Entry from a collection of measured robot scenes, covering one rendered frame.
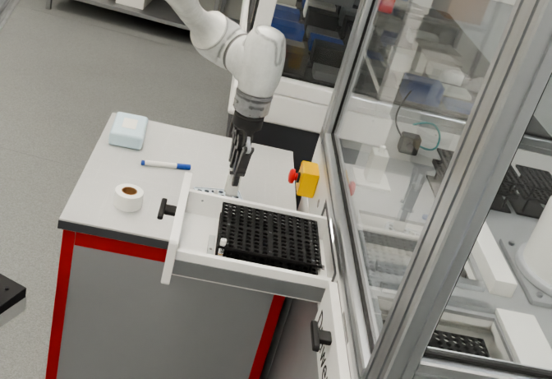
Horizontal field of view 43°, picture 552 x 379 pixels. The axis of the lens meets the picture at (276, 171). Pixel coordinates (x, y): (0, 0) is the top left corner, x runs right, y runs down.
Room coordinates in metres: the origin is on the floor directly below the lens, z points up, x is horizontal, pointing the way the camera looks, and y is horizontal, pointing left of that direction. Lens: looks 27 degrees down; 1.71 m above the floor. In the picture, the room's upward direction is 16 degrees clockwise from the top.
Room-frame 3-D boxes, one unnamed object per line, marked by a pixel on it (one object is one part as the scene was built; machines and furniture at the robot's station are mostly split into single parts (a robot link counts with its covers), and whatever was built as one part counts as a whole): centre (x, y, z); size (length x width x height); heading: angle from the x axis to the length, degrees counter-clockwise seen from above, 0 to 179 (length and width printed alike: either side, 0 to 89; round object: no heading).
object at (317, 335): (0.99, -0.16, 0.91); 0.07 x 0.04 x 0.01; 8
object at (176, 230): (1.26, 0.17, 0.87); 0.29 x 0.02 x 0.11; 8
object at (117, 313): (1.67, 0.21, 0.38); 0.62 x 0.58 x 0.76; 8
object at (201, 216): (1.29, -0.03, 0.86); 0.40 x 0.26 x 0.06; 98
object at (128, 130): (1.81, 0.45, 0.78); 0.15 x 0.10 x 0.04; 10
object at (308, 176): (1.63, -0.08, 0.88); 0.07 x 0.05 x 0.07; 8
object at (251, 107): (1.57, 0.10, 1.07); 0.09 x 0.09 x 0.06
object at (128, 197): (1.46, 0.34, 0.78); 0.07 x 0.07 x 0.04
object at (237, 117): (1.57, 0.10, 1.00); 0.08 x 0.07 x 0.09; 22
